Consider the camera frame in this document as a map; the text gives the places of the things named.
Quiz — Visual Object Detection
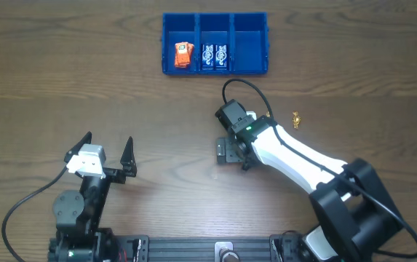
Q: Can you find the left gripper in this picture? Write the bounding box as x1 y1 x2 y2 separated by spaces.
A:
64 131 138 185

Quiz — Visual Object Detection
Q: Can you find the blue candy pack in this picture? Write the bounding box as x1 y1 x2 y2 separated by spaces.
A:
201 44 215 70
215 44 229 70

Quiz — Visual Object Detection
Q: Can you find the blue tray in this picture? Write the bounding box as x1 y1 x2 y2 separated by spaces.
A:
161 12 269 76

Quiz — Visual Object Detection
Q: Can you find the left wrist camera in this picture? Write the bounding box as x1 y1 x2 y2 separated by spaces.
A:
65 143 107 180

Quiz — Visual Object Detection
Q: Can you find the black cable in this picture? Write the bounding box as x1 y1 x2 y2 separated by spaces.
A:
1 165 69 262
221 78 417 259

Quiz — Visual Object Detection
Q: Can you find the mounting rail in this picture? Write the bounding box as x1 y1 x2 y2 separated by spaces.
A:
47 235 306 262

